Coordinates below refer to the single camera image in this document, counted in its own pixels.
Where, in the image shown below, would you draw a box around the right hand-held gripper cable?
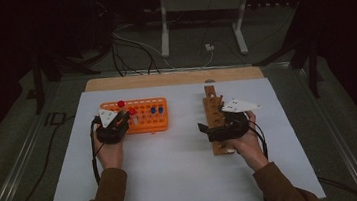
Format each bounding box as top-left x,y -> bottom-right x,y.
247,118 -> 270,161

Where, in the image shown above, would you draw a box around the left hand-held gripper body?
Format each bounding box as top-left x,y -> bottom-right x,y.
91,105 -> 132,147

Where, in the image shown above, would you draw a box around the hand-held gripper cable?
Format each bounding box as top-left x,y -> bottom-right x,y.
247,118 -> 270,161
87,117 -> 107,187

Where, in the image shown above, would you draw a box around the red-capped test tube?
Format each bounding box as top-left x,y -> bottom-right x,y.
127,107 -> 140,127
116,99 -> 128,116

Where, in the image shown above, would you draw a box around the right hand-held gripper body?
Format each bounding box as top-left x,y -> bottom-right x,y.
204,95 -> 266,144

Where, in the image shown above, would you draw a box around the short black floor cable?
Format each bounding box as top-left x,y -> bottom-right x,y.
316,171 -> 357,201

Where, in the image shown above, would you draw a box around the black floor cables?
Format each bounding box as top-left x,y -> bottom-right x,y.
108,26 -> 162,80

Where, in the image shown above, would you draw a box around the left hand-held gripper cable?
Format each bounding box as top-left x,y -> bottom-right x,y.
87,117 -> 107,187

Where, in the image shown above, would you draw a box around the black floor bracket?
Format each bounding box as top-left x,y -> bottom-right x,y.
42,110 -> 68,128

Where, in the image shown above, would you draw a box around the grey metal stand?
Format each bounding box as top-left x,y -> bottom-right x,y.
155,0 -> 260,64

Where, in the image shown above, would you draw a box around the white floor cable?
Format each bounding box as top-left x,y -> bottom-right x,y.
112,18 -> 217,78

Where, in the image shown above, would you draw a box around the orange plastic test tube rack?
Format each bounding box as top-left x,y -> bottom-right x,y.
98,95 -> 171,139

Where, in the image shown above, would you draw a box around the dark equipment with red light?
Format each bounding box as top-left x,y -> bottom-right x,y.
89,0 -> 115,53

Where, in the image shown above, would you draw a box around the wooden test tube rack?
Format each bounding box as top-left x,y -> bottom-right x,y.
200,82 -> 236,158

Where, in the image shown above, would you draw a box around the long black floor cable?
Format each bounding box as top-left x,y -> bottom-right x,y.
0,115 -> 84,201

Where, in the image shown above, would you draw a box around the black tripod stand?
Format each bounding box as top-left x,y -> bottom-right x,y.
22,45 -> 105,116
249,31 -> 326,105

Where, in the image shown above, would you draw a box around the person's left hand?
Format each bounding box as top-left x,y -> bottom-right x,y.
92,127 -> 128,172

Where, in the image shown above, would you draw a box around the person's right hand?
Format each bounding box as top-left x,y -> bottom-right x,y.
226,109 -> 270,175

